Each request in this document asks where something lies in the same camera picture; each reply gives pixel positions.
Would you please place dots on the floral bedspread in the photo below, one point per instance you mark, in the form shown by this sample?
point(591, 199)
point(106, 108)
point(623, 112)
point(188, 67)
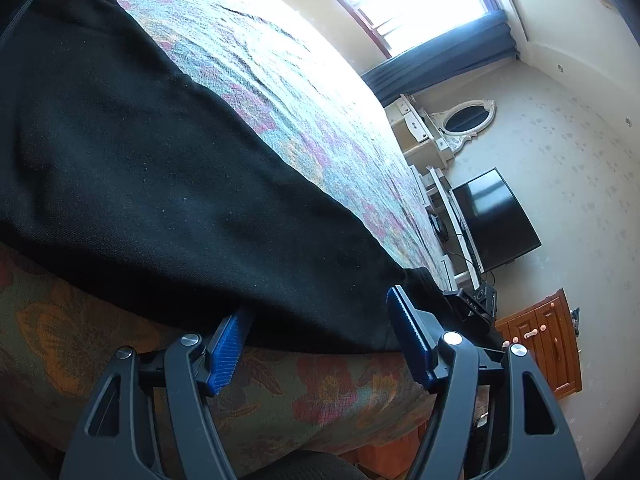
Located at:
point(280, 90)

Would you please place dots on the white dresser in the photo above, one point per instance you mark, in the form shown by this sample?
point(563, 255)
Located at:
point(417, 127)

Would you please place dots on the white oval mirror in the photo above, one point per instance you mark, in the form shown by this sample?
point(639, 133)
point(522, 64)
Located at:
point(467, 119)

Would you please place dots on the wooden cabinet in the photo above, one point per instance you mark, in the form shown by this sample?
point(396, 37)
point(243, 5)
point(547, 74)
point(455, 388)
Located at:
point(547, 345)

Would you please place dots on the black flat television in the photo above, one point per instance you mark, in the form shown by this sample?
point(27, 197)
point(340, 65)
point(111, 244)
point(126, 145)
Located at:
point(497, 220)

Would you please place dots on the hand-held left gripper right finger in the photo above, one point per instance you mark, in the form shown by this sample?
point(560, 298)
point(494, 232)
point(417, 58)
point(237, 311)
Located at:
point(410, 340)

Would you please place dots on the black pants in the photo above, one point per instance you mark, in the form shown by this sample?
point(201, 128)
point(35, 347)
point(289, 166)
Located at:
point(150, 185)

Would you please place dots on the blue curtain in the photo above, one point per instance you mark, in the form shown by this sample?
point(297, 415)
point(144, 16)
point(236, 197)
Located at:
point(450, 47)

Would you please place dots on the dark cloth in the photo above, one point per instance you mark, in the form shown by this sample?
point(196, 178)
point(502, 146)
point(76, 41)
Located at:
point(325, 467)

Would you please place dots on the black box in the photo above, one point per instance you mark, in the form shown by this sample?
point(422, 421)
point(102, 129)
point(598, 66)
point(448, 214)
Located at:
point(487, 296)

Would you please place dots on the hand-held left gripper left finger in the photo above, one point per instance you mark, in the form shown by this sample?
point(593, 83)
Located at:
point(227, 350)

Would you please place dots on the white television stand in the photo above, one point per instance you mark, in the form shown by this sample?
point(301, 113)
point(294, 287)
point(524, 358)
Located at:
point(445, 195)

